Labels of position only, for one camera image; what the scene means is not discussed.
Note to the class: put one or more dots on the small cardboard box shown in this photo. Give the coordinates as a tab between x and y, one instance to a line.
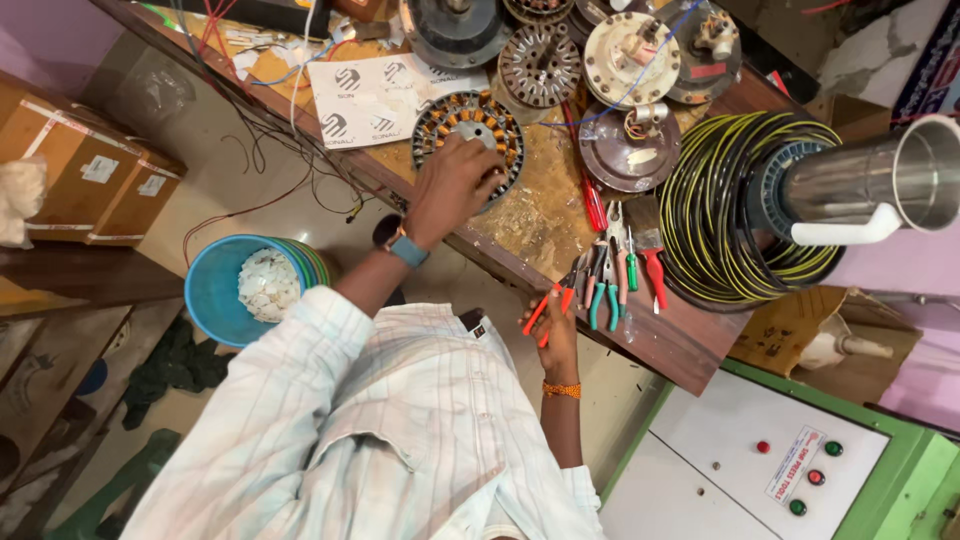
142	199

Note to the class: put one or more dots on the blue band wristwatch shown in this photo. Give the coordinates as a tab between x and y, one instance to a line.
409	250

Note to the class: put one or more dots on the blue plastic bucket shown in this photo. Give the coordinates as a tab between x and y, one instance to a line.
214	292

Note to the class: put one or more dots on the green and white control cabinet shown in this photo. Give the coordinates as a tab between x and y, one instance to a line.
712	465

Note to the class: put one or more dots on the heap of white paper pieces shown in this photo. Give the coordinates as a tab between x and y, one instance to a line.
268	285

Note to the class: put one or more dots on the grey fan motor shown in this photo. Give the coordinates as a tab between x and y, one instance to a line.
712	52

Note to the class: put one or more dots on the large cardboard box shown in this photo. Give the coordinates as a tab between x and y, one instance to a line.
60	172

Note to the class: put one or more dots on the torn open cardboard box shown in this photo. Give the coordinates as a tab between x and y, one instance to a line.
780	330

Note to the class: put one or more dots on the person's left hand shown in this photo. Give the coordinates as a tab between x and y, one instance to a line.
450	187

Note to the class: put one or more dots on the red push button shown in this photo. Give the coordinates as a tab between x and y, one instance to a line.
763	447
816	477

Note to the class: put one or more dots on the white striped shirt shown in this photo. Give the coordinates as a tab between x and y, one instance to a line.
360	435

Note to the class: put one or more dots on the large grey motor housing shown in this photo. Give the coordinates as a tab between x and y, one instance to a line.
454	34

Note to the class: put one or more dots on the clear plastic bag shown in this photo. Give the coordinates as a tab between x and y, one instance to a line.
154	97

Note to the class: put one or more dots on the person's right hand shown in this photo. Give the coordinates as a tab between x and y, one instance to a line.
561	337

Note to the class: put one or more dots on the white printed paper sheet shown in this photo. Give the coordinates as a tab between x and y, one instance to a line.
367	97

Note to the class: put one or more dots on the wooden shelf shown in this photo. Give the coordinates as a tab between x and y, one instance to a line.
67	360

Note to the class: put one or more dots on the bare steel stator core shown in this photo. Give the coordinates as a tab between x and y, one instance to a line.
538	67

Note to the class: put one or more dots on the person's right fingers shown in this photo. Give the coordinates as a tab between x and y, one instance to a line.
541	313

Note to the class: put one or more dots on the green push button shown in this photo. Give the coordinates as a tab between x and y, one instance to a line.
833	448
798	507

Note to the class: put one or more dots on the white cloth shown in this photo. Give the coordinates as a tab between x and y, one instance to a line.
19	199

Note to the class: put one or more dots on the copper wound fan stator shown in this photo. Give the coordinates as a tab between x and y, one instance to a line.
469	116

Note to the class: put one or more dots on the dark green cloth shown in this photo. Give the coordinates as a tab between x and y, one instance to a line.
176	367

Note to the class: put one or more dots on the wound stator with dark rim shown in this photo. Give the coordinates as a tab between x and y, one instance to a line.
536	9

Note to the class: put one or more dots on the scattered white paper scraps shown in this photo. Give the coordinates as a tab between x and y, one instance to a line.
259	56

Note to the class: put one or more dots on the person's left fingers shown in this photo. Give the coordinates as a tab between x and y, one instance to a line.
484	161

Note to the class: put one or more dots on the orange thread wristband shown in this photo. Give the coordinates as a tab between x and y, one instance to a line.
561	389

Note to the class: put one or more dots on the white cabinet label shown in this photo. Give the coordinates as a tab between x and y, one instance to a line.
795	465

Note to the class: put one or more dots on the brown fan motor cover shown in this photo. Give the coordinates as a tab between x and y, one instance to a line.
626	161

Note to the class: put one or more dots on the cream fan motor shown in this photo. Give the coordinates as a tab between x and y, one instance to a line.
619	67

